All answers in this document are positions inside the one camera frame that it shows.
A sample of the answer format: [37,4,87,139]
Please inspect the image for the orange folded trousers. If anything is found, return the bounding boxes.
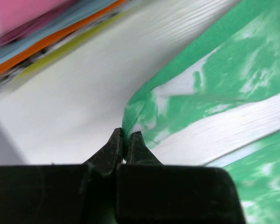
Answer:
[0,0,127,75]

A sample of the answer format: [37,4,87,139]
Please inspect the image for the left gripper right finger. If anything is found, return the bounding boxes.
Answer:
[116,132,245,224]

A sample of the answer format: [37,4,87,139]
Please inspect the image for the pink camouflage folded trousers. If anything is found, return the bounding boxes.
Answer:
[0,0,76,46]

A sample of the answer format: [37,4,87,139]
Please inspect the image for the green tie-dye trousers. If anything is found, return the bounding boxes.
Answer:
[122,0,280,224]

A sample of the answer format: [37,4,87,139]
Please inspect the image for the yellow patterned folded trousers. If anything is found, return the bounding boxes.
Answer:
[0,8,129,90]

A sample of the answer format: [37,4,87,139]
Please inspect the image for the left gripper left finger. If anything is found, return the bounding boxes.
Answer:
[0,128,123,224]

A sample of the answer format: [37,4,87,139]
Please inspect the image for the light blue folded trousers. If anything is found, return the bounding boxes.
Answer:
[0,9,103,70]

